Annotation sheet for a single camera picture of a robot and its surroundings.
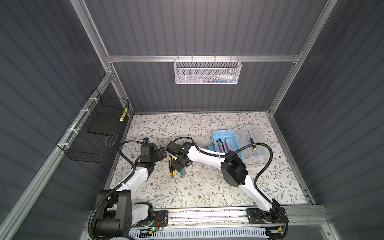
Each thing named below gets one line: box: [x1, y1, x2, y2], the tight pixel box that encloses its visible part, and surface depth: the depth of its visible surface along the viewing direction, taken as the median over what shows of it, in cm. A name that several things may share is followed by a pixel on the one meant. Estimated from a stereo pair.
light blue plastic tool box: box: [208, 125, 266, 166], surface depth 101 cm
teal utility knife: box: [179, 168, 187, 178], surface depth 90 cm
